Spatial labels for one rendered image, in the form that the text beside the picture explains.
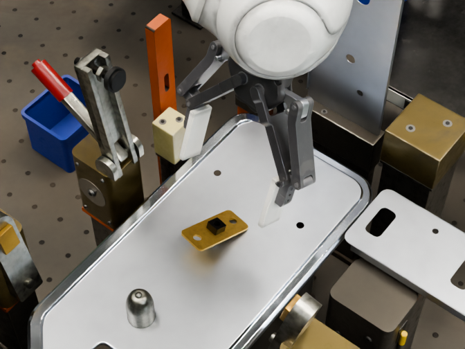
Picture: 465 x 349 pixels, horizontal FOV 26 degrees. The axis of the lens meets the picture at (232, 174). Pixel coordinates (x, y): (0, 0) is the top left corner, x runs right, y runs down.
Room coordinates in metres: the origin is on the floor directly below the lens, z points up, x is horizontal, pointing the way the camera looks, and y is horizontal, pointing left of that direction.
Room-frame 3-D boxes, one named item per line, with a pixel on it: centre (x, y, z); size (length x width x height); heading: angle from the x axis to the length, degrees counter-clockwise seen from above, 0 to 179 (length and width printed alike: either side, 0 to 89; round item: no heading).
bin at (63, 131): (1.07, 0.27, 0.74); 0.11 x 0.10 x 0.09; 142
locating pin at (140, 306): (0.57, 0.10, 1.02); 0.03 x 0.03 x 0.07
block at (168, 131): (0.81, 0.08, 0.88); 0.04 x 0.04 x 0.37; 52
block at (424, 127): (0.80, -0.24, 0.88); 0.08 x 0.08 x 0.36; 52
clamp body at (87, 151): (0.78, 0.17, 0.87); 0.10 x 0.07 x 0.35; 52
